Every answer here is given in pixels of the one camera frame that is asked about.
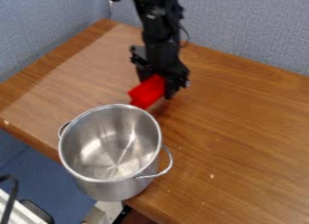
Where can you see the metal pot with handles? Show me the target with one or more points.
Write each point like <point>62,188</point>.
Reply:
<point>109,147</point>

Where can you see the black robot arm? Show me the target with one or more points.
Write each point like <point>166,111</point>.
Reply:
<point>161,16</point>

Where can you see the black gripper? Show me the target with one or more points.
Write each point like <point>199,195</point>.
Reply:
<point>159,58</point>

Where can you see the white ribbed appliance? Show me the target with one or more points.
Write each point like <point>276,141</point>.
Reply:
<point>22,215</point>

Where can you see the white bracket under table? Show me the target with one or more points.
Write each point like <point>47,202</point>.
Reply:
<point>103,212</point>

